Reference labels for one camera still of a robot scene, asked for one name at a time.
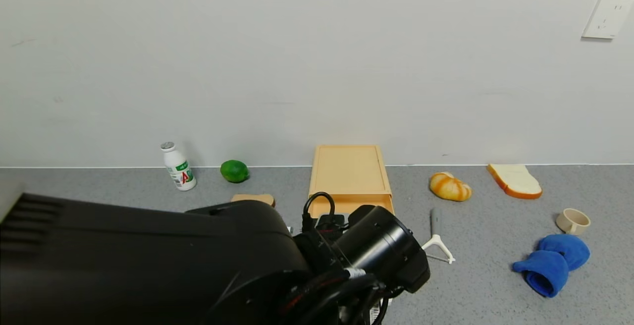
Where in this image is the white bread slice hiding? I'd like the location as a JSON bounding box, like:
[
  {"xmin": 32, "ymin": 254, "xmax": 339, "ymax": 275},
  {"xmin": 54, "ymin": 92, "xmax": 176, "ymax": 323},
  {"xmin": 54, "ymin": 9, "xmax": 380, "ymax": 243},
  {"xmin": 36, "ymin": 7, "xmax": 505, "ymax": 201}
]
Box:
[{"xmin": 486, "ymin": 163, "xmax": 543, "ymax": 200}]

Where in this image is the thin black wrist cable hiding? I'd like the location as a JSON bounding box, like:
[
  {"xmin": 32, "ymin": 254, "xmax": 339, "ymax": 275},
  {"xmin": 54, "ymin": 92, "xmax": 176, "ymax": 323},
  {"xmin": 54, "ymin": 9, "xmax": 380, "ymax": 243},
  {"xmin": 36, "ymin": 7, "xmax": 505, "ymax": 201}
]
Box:
[{"xmin": 302, "ymin": 192, "xmax": 337, "ymax": 232}]

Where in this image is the beige cup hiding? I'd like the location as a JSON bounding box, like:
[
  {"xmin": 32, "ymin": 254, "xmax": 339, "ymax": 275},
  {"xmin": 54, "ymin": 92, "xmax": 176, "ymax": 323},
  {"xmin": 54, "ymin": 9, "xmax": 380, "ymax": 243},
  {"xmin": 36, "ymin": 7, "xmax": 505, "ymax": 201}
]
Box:
[{"xmin": 556, "ymin": 208, "xmax": 591, "ymax": 235}]

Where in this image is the blue rolled towel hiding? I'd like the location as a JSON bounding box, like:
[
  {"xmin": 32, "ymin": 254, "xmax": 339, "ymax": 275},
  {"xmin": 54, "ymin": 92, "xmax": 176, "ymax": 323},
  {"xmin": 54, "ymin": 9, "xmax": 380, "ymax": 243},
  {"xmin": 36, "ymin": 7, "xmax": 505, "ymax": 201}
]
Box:
[{"xmin": 512, "ymin": 234, "xmax": 591, "ymax": 298}]

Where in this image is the brown toast slice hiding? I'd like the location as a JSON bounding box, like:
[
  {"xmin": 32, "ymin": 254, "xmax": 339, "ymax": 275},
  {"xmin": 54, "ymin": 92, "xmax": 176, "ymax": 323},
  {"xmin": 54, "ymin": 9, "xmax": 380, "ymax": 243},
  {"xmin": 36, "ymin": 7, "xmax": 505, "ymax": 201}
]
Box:
[{"xmin": 231, "ymin": 194, "xmax": 276, "ymax": 208}]

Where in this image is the white wall outlet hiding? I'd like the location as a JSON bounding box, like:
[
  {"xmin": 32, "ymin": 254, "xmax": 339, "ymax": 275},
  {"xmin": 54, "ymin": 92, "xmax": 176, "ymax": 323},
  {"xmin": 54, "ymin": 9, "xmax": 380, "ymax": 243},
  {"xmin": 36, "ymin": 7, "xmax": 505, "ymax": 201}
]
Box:
[{"xmin": 582, "ymin": 0, "xmax": 634, "ymax": 40}]

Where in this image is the white milk bottle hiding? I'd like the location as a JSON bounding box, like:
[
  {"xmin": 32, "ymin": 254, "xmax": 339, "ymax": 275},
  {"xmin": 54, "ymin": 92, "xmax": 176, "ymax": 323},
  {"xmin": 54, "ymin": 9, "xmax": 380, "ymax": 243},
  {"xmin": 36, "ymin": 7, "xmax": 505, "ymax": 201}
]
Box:
[{"xmin": 160, "ymin": 142, "xmax": 197, "ymax": 191}]

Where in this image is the orange croissant bread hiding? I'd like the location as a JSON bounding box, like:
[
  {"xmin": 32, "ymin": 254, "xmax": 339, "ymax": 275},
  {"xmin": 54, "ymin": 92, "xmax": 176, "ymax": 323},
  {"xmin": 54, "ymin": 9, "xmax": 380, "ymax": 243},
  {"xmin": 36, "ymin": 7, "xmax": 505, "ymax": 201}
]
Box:
[{"xmin": 429, "ymin": 171, "xmax": 473, "ymax": 202}]

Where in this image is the white peeler grey handle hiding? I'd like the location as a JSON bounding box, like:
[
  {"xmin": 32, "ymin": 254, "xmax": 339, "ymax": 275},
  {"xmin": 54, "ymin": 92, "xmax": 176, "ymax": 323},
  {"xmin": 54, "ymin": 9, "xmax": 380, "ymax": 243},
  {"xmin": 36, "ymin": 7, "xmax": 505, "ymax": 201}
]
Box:
[{"xmin": 421, "ymin": 208, "xmax": 456, "ymax": 265}]

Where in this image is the yellow drawer cabinet casing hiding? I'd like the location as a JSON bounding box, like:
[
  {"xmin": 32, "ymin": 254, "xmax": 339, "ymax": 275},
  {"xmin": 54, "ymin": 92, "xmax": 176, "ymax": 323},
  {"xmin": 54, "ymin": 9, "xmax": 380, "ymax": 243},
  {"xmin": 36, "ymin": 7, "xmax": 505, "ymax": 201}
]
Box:
[{"xmin": 309, "ymin": 145, "xmax": 392, "ymax": 201}]

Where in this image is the green lime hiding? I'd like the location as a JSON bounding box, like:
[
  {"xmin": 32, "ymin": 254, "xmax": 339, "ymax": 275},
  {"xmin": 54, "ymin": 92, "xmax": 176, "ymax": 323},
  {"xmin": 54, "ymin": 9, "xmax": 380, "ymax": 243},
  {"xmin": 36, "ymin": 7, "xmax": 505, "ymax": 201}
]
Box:
[{"xmin": 220, "ymin": 160, "xmax": 250, "ymax": 183}]

